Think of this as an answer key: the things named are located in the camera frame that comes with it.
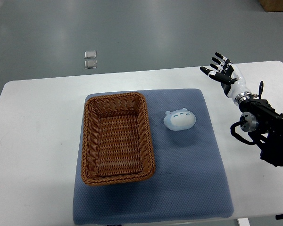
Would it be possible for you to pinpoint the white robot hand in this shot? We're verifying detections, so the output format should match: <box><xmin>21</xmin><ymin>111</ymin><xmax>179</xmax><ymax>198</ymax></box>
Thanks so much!
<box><xmin>200</xmin><ymin>52</ymin><xmax>252</xmax><ymax>104</ymax></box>

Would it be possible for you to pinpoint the blue plush toy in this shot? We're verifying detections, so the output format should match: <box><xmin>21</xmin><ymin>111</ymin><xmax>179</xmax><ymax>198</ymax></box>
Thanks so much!
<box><xmin>163</xmin><ymin>108</ymin><xmax>196</xmax><ymax>131</ymax></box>

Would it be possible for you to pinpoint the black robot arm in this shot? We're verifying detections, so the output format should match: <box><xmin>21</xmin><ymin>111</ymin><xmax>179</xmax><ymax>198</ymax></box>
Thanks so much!
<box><xmin>200</xmin><ymin>52</ymin><xmax>283</xmax><ymax>167</ymax></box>

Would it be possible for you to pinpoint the brown wicker basket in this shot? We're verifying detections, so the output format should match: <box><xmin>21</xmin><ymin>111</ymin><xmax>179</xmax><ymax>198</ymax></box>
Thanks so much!
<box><xmin>81</xmin><ymin>92</ymin><xmax>155</xmax><ymax>186</ymax></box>

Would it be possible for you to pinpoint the brown cardboard box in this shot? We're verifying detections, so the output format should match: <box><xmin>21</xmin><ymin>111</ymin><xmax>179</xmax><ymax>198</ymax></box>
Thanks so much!
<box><xmin>259</xmin><ymin>0</ymin><xmax>283</xmax><ymax>12</ymax></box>

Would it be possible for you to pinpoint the blue padded mat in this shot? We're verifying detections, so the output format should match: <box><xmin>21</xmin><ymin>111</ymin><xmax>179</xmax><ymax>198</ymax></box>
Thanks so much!
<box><xmin>73</xmin><ymin>89</ymin><xmax>234</xmax><ymax>225</ymax></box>

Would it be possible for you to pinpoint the upper clear floor plate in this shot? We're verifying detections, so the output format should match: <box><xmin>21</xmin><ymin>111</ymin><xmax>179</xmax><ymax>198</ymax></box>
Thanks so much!
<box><xmin>84</xmin><ymin>50</ymin><xmax>97</xmax><ymax>59</ymax></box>

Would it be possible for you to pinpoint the black cable loop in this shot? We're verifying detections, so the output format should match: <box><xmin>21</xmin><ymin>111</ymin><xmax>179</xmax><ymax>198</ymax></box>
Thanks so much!
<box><xmin>254</xmin><ymin>81</ymin><xmax>265</xmax><ymax>99</ymax></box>

